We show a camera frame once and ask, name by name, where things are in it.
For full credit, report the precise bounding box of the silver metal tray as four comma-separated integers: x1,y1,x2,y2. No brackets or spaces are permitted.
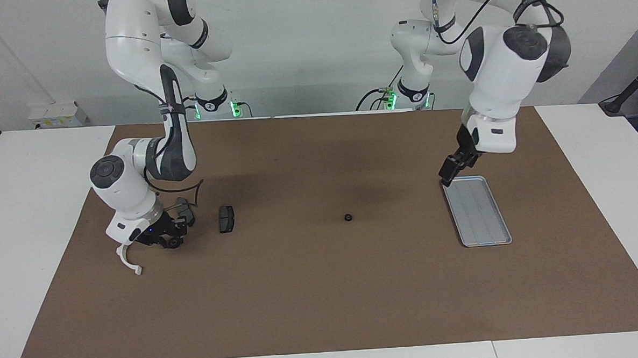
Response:
440,174,513,249

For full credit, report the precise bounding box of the grey curved brake pad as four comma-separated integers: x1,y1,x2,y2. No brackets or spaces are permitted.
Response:
175,196,197,228

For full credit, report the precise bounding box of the grey rectangular brake pad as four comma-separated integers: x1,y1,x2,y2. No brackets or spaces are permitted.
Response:
218,205,237,234

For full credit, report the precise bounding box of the brown table mat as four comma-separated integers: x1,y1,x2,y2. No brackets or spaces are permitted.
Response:
4,101,638,358

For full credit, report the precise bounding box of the white curved plastic bracket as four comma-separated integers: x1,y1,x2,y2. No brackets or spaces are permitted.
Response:
116,243,143,277

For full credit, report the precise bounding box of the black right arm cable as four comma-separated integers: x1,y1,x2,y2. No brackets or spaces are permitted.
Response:
132,79,206,210

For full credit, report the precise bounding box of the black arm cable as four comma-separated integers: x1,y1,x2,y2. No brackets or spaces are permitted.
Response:
132,79,206,210
430,0,566,46

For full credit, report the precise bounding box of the black base cable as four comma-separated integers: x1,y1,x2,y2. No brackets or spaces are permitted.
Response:
183,92,253,121
353,62,407,112

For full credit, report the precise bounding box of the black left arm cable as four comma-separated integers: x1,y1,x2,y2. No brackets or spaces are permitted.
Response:
430,0,566,46

